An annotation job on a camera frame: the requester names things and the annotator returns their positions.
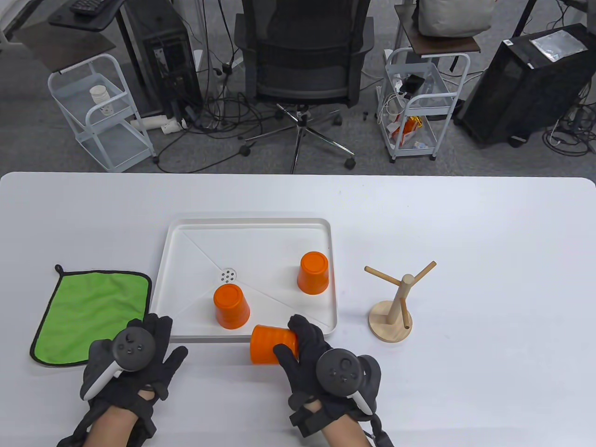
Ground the person's left hand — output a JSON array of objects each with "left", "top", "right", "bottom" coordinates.
[{"left": 80, "top": 313, "right": 189, "bottom": 422}]

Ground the person's right hand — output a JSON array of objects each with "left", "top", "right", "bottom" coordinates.
[{"left": 272, "top": 314, "right": 382, "bottom": 422}]

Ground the orange plastic cup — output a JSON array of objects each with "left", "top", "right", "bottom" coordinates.
[
  {"left": 250, "top": 325, "right": 299, "bottom": 365},
  {"left": 213, "top": 284, "right": 251, "bottom": 330},
  {"left": 297, "top": 251, "right": 330, "bottom": 295}
]

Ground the green grey hand towel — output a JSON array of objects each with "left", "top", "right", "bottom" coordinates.
[{"left": 29, "top": 264, "right": 153, "bottom": 367}]

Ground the person's left forearm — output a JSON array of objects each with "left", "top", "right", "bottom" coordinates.
[{"left": 70, "top": 403, "right": 149, "bottom": 447}]

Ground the person's right forearm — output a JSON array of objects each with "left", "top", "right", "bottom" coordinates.
[{"left": 303, "top": 403, "right": 373, "bottom": 447}]

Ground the wooden cup rack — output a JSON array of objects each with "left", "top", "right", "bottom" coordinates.
[{"left": 364, "top": 261, "right": 437, "bottom": 344}]

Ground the white paper cup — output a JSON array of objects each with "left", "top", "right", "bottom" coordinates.
[{"left": 89, "top": 85, "right": 115, "bottom": 116}]

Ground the white drain tray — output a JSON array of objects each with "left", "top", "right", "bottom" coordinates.
[{"left": 148, "top": 217, "right": 338, "bottom": 343}]

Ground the white floor power strip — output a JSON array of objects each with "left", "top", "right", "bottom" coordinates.
[{"left": 129, "top": 115, "right": 188, "bottom": 135}]

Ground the orange snack packet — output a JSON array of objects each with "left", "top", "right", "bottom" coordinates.
[{"left": 390, "top": 115, "right": 423, "bottom": 145}]

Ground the black office chair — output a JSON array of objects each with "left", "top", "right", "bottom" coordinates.
[{"left": 233, "top": 0, "right": 374, "bottom": 174}]

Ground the black computer tower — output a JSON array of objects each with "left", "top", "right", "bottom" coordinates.
[
  {"left": 116, "top": 0, "right": 204, "bottom": 119},
  {"left": 454, "top": 23, "right": 596, "bottom": 149}
]

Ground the dark brown side table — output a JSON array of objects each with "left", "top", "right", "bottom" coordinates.
[
  {"left": 395, "top": 4, "right": 481, "bottom": 59},
  {"left": 13, "top": 21, "right": 117, "bottom": 74}
]

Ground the black keyboard shelf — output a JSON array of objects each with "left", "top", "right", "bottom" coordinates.
[{"left": 49, "top": 0, "right": 126, "bottom": 32}]

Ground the black keyboard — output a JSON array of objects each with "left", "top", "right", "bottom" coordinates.
[{"left": 70, "top": 0, "right": 107, "bottom": 16}]

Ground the grey fabric bag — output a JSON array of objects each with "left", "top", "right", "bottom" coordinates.
[{"left": 413, "top": 0, "right": 494, "bottom": 38}]

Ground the silver foil pouch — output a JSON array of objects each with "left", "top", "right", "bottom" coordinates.
[{"left": 530, "top": 29, "right": 588, "bottom": 62}]

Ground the white wire utility cart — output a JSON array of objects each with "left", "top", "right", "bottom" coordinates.
[
  {"left": 47, "top": 53, "right": 160, "bottom": 173},
  {"left": 376, "top": 47, "right": 471, "bottom": 163}
]

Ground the tangle of black cables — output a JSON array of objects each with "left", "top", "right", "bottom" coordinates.
[{"left": 156, "top": 91, "right": 289, "bottom": 163}]

